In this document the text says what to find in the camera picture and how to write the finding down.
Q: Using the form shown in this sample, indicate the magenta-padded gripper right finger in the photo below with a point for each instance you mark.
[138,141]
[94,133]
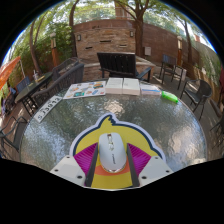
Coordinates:
[155,169]

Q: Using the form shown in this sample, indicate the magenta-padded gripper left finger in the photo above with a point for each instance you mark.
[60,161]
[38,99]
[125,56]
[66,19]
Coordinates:
[68,170]

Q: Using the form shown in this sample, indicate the white computer mouse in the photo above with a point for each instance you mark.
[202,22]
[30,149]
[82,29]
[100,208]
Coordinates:
[112,151]

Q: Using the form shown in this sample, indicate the yellow duck mouse pad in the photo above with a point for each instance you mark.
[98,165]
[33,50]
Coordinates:
[136,136]

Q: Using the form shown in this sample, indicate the white card with black symbols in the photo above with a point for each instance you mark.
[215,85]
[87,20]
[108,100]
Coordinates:
[48,109]

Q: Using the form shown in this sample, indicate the green marker pen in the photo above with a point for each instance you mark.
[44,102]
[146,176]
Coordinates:
[169,96]

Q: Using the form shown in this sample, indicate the small white blue box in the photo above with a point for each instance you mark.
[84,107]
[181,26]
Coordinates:
[150,90]

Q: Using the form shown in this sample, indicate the colourful printed sheet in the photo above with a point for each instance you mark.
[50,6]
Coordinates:
[84,90]

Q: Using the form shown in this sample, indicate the white flat box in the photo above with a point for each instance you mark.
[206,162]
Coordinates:
[114,86]
[131,86]

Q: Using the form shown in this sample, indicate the dark wicker armchair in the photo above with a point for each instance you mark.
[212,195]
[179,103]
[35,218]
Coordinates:
[66,80]
[65,65]

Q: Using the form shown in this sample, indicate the dark rounded patio armchair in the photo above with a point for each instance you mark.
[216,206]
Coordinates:
[201,91]

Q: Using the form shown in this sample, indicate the dark round patio table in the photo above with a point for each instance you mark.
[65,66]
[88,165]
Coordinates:
[31,86]

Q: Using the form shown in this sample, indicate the clear drink cup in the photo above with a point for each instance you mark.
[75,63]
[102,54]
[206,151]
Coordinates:
[35,78]

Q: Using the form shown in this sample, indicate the dark metal patio chair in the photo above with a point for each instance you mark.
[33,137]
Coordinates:
[169,61]

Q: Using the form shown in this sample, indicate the black slatted bench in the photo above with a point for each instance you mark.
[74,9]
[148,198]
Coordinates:
[116,63]

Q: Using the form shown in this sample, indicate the orange parasol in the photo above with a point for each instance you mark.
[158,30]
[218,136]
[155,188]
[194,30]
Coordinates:
[7,68]

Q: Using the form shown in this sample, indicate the grey wall utility box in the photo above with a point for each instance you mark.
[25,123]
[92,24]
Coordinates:
[147,51]

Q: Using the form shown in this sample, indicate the wooden lamp post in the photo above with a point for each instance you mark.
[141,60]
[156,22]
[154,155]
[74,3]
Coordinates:
[179,50]
[53,50]

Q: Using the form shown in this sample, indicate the wall lantern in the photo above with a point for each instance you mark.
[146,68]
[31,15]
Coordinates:
[79,37]
[131,34]

